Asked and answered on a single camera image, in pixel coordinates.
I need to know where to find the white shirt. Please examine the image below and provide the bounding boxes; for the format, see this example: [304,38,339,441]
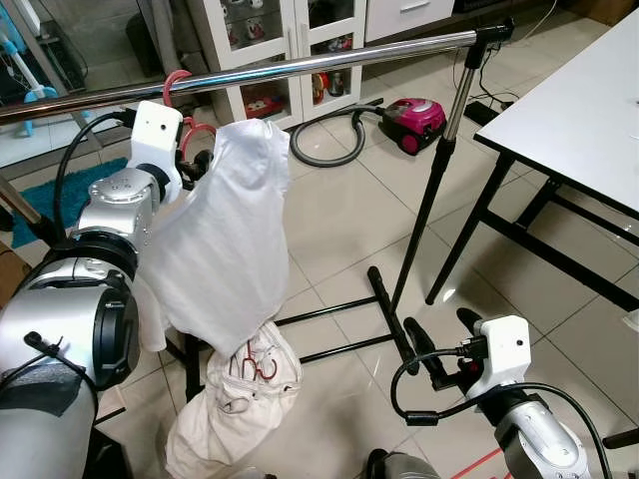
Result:
[135,118,294,357]

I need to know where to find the red clothes hanger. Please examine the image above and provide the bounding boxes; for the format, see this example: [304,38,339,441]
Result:
[228,339,281,385]
[162,69,217,161]

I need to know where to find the teal rug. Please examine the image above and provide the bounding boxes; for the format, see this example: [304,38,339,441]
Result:
[10,157,131,250]

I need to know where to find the chrome and black clothes rack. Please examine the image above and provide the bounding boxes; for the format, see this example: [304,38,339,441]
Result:
[0,18,517,402]

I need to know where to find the white glass-door cabinet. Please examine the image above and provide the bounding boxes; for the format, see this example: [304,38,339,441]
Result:
[190,0,367,131]

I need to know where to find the light blue standing fan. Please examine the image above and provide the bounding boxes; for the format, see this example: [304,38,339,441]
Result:
[0,20,59,141]

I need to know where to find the magenta vacuum cleaner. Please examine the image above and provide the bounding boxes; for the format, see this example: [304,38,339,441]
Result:
[382,97,449,157]

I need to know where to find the black power adapter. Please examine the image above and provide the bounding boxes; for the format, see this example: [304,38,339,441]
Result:
[462,98,503,128]

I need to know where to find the white table black legs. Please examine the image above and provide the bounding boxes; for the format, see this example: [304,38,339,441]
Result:
[473,8,639,312]

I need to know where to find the white drawer unit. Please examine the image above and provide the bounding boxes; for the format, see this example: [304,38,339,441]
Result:
[364,0,457,43]

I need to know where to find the black bag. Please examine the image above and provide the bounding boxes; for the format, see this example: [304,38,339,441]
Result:
[85,427,133,479]

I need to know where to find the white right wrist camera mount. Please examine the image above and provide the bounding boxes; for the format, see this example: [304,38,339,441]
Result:
[466,315,531,400]

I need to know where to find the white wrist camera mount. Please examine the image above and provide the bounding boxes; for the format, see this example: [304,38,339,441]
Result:
[128,100,188,206]
[466,315,531,400]

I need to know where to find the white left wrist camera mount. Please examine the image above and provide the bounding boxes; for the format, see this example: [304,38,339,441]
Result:
[128,100,188,206]

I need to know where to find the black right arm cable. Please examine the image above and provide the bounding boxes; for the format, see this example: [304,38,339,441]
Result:
[389,344,612,479]

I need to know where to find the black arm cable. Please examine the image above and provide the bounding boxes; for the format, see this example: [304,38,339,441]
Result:
[389,344,612,479]
[52,110,138,240]

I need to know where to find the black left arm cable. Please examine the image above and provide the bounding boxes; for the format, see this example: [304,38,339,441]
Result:
[52,110,138,240]

